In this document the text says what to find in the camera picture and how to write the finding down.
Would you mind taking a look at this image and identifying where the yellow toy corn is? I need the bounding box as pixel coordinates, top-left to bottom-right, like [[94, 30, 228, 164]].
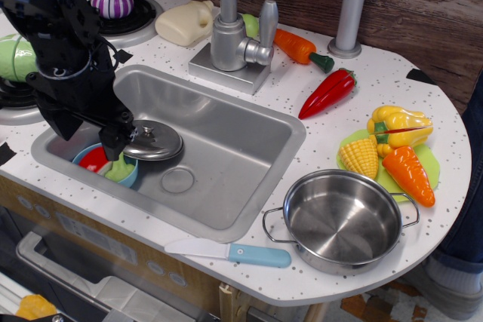
[[338, 138, 379, 179]]

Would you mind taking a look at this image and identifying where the yellow toy bell pepper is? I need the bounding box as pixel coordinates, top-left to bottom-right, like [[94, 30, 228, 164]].
[[367, 106, 433, 158]]

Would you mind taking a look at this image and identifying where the toy knife blue handle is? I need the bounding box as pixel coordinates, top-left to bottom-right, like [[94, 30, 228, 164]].
[[165, 238, 291, 268]]

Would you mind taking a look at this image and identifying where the person leg in jeans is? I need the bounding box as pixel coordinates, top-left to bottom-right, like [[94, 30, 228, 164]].
[[399, 72, 483, 321]]

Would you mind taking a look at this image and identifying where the oven door with handle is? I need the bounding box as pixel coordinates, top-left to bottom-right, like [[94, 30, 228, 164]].
[[1, 208, 213, 321]]

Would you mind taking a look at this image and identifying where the orange toy carrot by faucet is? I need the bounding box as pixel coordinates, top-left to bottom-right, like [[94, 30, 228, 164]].
[[274, 29, 334, 73]]

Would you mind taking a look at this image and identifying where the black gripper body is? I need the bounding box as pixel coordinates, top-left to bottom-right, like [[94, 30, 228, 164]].
[[26, 58, 135, 140]]

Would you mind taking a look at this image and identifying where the blue bowl with toy food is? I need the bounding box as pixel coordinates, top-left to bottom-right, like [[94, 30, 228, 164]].
[[72, 143, 139, 188]]

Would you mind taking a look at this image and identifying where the green toy cabbage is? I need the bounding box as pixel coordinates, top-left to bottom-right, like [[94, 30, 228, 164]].
[[1, 33, 37, 82]]

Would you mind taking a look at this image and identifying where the red toy chili pepper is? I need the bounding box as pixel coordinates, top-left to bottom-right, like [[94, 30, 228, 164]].
[[298, 69, 357, 119]]

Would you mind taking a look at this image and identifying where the orange toy carrot on plate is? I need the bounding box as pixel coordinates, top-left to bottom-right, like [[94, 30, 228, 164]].
[[382, 146, 435, 207]]

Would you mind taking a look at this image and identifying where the stove burner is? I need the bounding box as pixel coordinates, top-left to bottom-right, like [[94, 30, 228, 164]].
[[1, 78, 44, 126], [100, 0, 164, 49]]

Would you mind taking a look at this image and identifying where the steel sink basin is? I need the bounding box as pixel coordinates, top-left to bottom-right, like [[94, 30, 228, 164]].
[[31, 66, 306, 242]]

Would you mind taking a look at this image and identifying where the rear stove burner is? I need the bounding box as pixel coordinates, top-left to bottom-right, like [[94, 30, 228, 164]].
[[100, 0, 164, 49]]

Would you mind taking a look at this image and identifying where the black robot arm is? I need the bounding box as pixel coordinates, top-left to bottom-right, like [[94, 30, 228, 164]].
[[1, 0, 137, 161]]

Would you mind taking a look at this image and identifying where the front stove burner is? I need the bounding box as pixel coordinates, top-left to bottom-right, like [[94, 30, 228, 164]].
[[1, 78, 44, 126]]

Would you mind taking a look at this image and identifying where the cream plastic jug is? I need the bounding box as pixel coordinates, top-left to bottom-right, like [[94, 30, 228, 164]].
[[155, 0, 214, 47]]

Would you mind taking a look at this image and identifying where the steel pan with handles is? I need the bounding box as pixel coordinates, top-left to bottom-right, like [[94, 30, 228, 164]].
[[279, 169, 420, 275]]

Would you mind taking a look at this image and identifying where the silver toy faucet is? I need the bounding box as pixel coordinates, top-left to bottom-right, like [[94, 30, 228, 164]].
[[189, 0, 278, 95]]

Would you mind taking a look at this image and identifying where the green plastic plate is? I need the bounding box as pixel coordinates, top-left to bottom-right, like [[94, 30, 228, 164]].
[[336, 130, 440, 193]]

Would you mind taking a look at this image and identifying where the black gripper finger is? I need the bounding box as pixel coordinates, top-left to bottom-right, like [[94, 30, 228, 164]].
[[99, 126, 131, 161]]

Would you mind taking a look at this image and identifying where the silver vertical pole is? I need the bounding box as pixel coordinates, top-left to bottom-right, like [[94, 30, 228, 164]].
[[328, 0, 365, 59]]

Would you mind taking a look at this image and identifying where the yellow object at bottom left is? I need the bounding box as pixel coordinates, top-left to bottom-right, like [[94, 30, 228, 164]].
[[15, 294, 57, 320]]

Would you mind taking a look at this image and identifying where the purple toy onion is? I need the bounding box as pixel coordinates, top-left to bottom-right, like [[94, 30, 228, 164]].
[[91, 0, 134, 20]]

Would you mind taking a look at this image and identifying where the steel pot lid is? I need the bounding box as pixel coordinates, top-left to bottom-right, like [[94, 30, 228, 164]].
[[123, 120, 183, 161]]

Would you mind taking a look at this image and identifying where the green toy fruit behind faucet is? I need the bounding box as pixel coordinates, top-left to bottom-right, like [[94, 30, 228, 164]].
[[242, 14, 259, 38]]

